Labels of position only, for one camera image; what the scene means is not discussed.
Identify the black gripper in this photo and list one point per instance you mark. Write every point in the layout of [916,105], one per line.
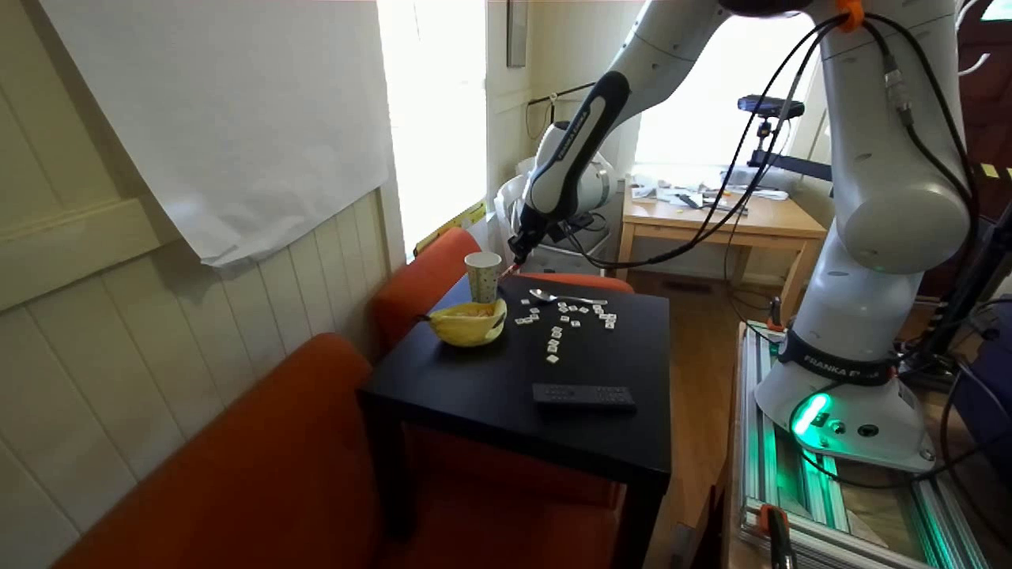
[535,230]

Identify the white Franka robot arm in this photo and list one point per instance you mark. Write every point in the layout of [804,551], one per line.
[897,208]

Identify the aluminium robot base platform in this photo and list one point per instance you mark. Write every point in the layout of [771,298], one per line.
[842,508]

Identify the paper cup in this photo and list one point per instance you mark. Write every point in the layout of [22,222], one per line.
[485,280]

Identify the yellow bowl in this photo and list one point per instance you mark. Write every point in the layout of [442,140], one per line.
[468,322]

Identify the orange upholstered armchair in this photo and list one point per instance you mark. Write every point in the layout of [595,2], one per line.
[272,463]
[420,285]

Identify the black square side table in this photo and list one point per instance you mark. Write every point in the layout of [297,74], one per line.
[526,390]

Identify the black remote control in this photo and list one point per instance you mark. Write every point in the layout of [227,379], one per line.
[582,397]

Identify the papers on desk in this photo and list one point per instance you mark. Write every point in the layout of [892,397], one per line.
[685,192]

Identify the wooden desk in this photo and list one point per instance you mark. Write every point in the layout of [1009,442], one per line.
[739,222]

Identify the large white paper sheet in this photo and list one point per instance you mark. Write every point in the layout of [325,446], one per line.
[230,115]

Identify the black camera on stand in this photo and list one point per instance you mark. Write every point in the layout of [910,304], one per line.
[770,105]

